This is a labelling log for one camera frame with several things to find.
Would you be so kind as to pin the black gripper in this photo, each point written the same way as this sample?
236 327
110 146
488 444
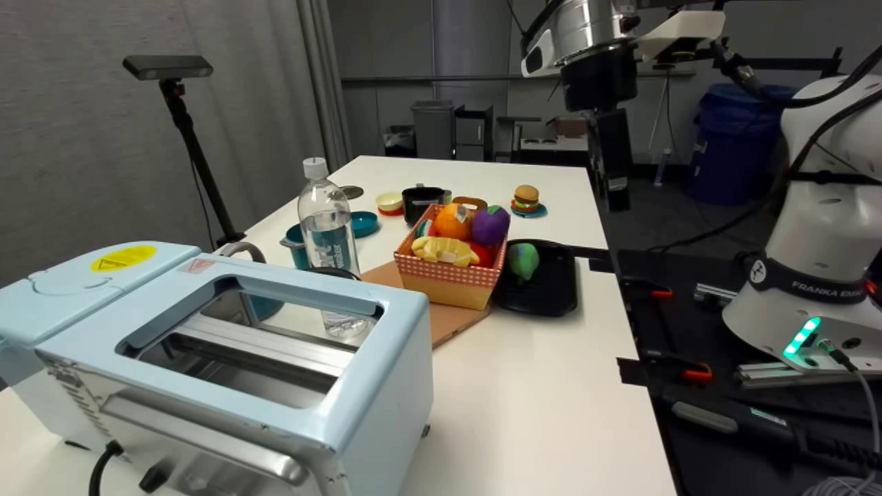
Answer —
601 80

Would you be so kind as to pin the purple fruit plush toy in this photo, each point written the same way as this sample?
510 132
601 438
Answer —
492 223

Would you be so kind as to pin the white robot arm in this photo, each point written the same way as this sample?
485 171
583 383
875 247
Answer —
809 299

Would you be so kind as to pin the plush burger toy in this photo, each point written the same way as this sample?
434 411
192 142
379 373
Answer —
527 201

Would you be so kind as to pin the green pear plush toy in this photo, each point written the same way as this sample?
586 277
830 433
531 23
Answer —
521 259

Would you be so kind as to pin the orange fruit plush toy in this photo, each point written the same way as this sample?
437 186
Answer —
453 222

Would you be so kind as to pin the red plush toy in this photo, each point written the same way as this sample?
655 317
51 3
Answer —
485 255

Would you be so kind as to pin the black plastic tray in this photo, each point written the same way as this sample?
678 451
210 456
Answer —
549 293

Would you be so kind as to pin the black toy pot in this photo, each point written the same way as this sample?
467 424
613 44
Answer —
416 200

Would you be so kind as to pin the red checkered cardboard basket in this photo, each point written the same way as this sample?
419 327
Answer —
463 287

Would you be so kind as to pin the teal toy pot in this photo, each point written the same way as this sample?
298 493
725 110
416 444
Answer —
364 223

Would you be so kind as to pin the teal toy kettle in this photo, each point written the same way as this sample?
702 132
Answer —
292 241

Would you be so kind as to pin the blue trash bin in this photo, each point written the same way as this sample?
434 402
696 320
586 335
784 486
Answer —
737 136

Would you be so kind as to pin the round metal table grommet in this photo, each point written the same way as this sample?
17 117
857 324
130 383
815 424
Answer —
349 192

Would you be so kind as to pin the brown cardboard mat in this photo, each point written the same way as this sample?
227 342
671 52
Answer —
444 320

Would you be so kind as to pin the clear plastic water bottle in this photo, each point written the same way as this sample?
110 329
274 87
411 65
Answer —
327 222

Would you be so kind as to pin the light blue toaster oven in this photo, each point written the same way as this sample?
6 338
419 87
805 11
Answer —
218 375

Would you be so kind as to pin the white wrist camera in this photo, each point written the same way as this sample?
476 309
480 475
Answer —
678 36

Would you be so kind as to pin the orange handled clamp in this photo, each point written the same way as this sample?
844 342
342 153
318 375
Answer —
688 369

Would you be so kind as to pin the black camera tripod stand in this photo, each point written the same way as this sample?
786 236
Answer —
172 73

